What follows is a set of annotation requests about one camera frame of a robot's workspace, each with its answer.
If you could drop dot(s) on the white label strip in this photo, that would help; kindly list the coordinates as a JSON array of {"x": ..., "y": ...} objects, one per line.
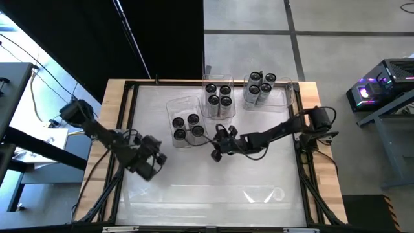
[
  {"x": 119, "y": 229},
  {"x": 300, "y": 230}
]

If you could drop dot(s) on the thin metal pole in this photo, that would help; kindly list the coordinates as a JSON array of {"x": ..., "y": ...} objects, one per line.
[{"x": 129, "y": 34}]

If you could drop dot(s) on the black aluminium table frame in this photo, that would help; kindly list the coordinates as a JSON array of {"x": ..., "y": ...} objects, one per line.
[{"x": 191, "y": 83}]

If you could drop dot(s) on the grey stand foot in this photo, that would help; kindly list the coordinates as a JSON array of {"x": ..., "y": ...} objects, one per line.
[{"x": 208, "y": 69}]

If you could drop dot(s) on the grey camera bracket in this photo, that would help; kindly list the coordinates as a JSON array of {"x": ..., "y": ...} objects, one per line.
[{"x": 211, "y": 229}]

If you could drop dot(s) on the white printed box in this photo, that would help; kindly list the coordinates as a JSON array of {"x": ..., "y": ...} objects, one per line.
[{"x": 55, "y": 137}]

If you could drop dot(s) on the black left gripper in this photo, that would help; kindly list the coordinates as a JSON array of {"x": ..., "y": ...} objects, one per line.
[{"x": 147, "y": 158}]

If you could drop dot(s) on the silver mounting plate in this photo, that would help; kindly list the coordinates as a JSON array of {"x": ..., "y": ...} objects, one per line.
[{"x": 296, "y": 137}]

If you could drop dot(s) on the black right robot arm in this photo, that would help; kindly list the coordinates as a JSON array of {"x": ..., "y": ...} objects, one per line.
[{"x": 278, "y": 131}]

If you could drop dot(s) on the black desktop computer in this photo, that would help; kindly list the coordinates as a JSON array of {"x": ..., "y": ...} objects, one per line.
[{"x": 398, "y": 69}]

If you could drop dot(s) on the red band Celsius can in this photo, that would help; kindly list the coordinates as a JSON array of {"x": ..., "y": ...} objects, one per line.
[
  {"x": 211, "y": 88},
  {"x": 225, "y": 90}
]

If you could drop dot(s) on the clear plastic bin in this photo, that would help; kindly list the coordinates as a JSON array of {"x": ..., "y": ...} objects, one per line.
[
  {"x": 205, "y": 113},
  {"x": 181, "y": 105},
  {"x": 278, "y": 100}
]

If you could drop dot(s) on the dark grey desk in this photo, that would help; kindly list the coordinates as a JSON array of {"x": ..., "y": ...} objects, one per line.
[{"x": 13, "y": 90}]

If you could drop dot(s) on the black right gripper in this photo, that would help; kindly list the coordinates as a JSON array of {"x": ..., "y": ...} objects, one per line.
[{"x": 233, "y": 144}]

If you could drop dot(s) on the black desk leg frame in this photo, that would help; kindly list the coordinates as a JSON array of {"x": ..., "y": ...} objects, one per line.
[{"x": 48, "y": 150}]

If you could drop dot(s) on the blue band Celsius can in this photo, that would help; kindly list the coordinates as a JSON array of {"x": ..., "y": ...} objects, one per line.
[
  {"x": 270, "y": 77},
  {"x": 266, "y": 87}
]

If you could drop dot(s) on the grey metal stand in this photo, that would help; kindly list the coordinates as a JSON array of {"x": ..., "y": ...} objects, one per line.
[{"x": 388, "y": 145}]

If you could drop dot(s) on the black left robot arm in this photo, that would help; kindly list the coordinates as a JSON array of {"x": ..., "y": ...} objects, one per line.
[{"x": 97, "y": 129}]

